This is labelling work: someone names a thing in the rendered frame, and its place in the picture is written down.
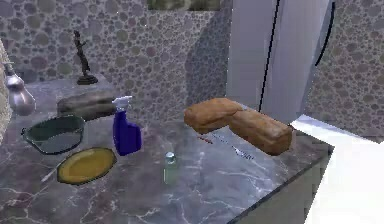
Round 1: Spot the dark green pan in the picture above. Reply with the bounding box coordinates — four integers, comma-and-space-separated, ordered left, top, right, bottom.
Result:
21, 114, 86, 156

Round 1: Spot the grey fridge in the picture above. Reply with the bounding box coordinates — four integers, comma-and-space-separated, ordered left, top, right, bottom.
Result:
225, 0, 337, 124

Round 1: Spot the black fridge handle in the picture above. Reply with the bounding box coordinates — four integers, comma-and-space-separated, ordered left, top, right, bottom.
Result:
314, 1, 336, 67

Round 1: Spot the dark figurine statue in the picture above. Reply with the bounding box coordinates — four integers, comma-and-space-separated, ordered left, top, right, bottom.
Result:
73, 30, 99, 86

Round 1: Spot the yellow plate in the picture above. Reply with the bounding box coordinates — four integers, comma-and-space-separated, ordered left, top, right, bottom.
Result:
56, 146, 118, 186

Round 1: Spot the red handled knife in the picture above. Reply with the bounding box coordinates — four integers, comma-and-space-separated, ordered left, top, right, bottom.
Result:
196, 131, 255, 160

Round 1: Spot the small clear glass bottle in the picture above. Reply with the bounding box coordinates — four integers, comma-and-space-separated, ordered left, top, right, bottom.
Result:
162, 151, 179, 185

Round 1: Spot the silver fork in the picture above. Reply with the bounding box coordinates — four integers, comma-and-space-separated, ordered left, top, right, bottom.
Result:
40, 161, 64, 183

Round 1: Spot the marble kitchen counter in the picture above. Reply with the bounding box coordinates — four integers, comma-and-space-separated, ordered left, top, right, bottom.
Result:
0, 73, 335, 224

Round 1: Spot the brown bread loaf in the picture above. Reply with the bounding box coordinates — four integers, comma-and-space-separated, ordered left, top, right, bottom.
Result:
183, 97, 294, 157

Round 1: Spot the framed wall picture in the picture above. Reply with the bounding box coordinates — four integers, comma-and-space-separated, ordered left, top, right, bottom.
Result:
146, 0, 221, 12

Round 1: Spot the blue spray bottle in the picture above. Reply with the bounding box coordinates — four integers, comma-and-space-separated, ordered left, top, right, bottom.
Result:
111, 95, 143, 157

